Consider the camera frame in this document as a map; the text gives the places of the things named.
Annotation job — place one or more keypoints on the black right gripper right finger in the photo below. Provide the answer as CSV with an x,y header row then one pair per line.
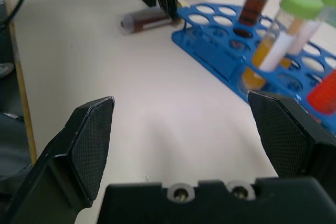
x,y
291,140

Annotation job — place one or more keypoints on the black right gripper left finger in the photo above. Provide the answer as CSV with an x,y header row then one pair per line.
x,y
65,161

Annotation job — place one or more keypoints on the brown liquid test tube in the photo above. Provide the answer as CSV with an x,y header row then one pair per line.
x,y
143,22
253,6

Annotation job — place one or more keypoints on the red liquid test tube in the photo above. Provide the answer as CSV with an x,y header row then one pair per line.
x,y
324,95

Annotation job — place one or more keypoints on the blue test tube rack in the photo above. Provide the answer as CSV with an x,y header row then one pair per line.
x,y
210,48

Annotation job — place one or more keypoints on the yellow liquid green-capped test tube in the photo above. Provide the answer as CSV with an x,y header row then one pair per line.
x,y
262,51

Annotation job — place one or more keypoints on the white-labelled green-capped test tube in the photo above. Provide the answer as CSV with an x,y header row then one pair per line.
x,y
304,37

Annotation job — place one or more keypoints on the grey rounded object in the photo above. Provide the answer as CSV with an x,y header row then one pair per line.
x,y
5,69

